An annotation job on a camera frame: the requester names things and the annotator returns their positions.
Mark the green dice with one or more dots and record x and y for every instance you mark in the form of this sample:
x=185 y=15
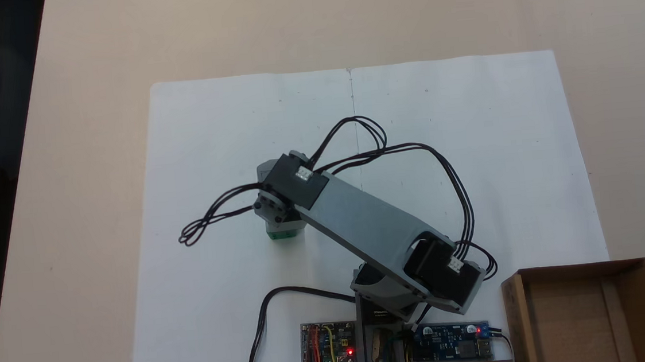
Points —
x=281 y=236

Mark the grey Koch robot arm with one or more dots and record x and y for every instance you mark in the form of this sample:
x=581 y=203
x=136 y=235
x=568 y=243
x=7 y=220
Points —
x=360 y=218

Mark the white paper sheet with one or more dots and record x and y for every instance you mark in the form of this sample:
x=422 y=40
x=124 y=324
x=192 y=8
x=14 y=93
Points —
x=209 y=126
x=466 y=106

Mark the blue circuit board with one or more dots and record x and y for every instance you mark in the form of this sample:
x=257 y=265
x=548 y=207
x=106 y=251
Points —
x=450 y=342

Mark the brown cardboard box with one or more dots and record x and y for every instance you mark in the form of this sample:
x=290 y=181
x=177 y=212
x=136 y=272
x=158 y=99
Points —
x=580 y=316

